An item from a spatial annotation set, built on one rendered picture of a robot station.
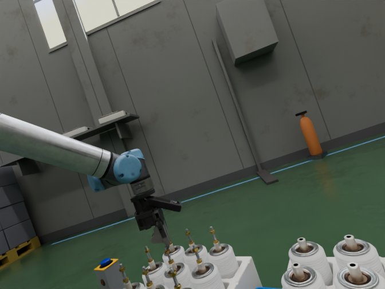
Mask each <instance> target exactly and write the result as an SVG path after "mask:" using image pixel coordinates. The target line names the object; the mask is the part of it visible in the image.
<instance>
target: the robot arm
mask: <svg viewBox="0 0 385 289"><path fill-rule="evenodd" d="M0 150H1V151H4V152H7V153H11V154H15V155H19V156H22V157H25V158H29V159H33V160H36V161H40V162H43V163H47V164H50V165H54V166H58V167H62V168H65V169H68V170H72V171H76V172H79V173H83V174H86V175H87V177H88V182H89V185H90V187H91V188H92V190H93V191H94V192H100V191H103V190H106V189H108V188H111V187H114V186H118V185H122V184H128V183H129V184H130V185H131V188H132V191H133V194H134V195H136V196H134V197H132V198H131V199H130V200H131V203H132V202H133V204H134V207H135V210H136V212H135V214H136V215H135V218H136V222H137V225H138V227H139V230H140V231H142V230H147V229H150V228H151V227H152V226H155V227H154V233H153V234H152V237H151V239H150V240H151V242H152V243H153V244H157V243H165V245H166V247H167V248H169V247H170V236H169V233H168V229H167V224H166V221H165V218H164V214H163V211H162V209H167V210H172V211H175V212H180V211H181V207H182V203H181V202H178V201H173V200H168V199H165V198H160V197H155V196H151V195H152V194H153V193H155V189H154V184H153V182H152V179H151V176H150V174H149V171H148V168H147V165H146V162H145V159H144V157H143V154H142V152H141V151H140V150H139V149H134V150H130V151H127V152H125V153H122V154H121V155H118V154H115V153H112V152H110V151H107V150H103V149H101V148H98V147H95V146H92V145H90V144H87V143H84V142H81V141H79V140H75V139H72V138H70V137H67V136H64V135H61V134H58V133H56V132H53V131H50V130H47V129H44V128H41V127H38V126H35V125H33V124H30V123H27V122H24V121H21V120H19V119H16V118H12V117H10V116H7V115H4V114H1V113H0ZM145 198H146V199H147V200H145Z"/></svg>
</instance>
